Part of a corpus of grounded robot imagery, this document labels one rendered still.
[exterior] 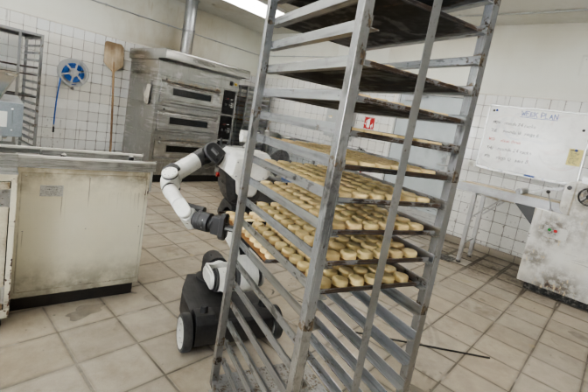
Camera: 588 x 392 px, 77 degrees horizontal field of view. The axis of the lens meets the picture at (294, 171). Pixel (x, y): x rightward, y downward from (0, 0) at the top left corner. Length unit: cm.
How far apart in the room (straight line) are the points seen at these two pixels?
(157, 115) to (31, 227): 376
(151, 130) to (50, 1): 219
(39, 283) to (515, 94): 531
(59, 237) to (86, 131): 429
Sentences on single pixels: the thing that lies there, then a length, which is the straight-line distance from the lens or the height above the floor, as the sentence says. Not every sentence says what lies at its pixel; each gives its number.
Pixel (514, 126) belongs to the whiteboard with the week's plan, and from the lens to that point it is 557.
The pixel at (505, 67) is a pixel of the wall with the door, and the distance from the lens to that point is 574.
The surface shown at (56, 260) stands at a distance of 260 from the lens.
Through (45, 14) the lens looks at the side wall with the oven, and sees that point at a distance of 655.
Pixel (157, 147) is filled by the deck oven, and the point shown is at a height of 56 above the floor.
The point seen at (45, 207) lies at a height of 61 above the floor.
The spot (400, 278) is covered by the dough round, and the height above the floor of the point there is 87.
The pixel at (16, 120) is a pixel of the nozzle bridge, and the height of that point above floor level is 110.
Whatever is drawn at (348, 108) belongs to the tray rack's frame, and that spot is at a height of 137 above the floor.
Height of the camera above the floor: 132
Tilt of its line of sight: 8 degrees down
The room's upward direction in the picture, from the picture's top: 10 degrees clockwise
